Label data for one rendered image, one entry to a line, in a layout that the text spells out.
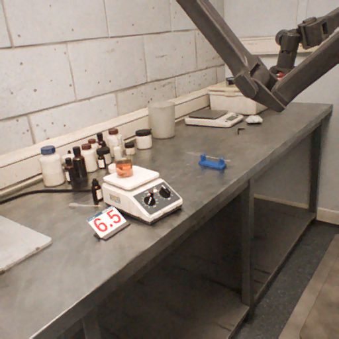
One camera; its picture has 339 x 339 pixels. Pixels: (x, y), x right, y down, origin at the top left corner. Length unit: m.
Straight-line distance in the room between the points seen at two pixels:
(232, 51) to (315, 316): 0.82
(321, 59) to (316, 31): 0.39
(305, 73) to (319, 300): 0.74
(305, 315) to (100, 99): 1.12
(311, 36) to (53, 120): 0.95
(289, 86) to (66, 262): 0.68
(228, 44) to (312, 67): 0.21
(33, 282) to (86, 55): 0.98
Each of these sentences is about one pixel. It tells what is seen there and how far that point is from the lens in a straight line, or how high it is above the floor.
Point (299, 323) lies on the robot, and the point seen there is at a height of 0.36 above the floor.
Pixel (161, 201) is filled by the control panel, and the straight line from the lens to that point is 0.96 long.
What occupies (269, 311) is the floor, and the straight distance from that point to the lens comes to 1.79.
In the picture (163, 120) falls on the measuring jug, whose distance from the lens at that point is 1.62.
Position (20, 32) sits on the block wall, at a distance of 1.39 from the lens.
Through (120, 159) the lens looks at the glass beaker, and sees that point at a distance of 0.98.
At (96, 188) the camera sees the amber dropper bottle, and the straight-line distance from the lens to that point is 1.09.
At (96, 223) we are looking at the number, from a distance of 0.93.
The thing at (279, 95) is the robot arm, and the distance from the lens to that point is 0.97.
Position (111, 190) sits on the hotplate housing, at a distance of 1.01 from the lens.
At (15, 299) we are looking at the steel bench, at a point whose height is 0.75.
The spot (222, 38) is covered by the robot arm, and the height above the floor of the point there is 1.18.
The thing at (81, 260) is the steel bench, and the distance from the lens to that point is 0.85.
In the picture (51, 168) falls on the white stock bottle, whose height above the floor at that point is 0.82.
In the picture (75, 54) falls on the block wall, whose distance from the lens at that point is 1.51.
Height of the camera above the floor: 1.22
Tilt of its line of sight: 21 degrees down
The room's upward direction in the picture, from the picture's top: 5 degrees counter-clockwise
